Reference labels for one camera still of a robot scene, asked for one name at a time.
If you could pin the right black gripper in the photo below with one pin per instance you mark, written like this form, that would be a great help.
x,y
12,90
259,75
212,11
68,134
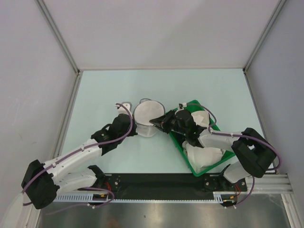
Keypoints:
x,y
162,122

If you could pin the white mesh laundry bag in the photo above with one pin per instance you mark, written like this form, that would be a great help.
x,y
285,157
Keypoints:
x,y
145,111

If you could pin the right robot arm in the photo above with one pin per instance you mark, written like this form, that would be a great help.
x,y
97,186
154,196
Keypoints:
x,y
203,146

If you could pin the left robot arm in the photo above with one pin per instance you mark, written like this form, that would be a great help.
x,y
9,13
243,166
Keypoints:
x,y
44,181

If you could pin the white bra in basket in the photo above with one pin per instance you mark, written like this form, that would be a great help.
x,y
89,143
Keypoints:
x,y
201,158

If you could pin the green plastic basket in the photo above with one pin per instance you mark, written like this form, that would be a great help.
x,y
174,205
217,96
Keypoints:
x,y
200,117

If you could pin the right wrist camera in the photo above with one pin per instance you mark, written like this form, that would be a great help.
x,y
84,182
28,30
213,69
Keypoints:
x,y
182,105

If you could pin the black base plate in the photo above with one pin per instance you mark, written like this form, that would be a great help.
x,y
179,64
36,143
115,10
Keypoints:
x,y
167,186

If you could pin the light blue cable duct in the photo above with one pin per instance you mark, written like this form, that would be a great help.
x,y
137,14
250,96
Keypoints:
x,y
89,197

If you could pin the left aluminium frame post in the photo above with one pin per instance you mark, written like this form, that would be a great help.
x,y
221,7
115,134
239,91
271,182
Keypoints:
x,y
57,34

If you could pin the aluminium frame post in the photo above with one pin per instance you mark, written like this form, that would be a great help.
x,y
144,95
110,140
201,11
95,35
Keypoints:
x,y
266,31
57,34

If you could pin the right aluminium frame post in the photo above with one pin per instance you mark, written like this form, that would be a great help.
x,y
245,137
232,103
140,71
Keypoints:
x,y
266,31

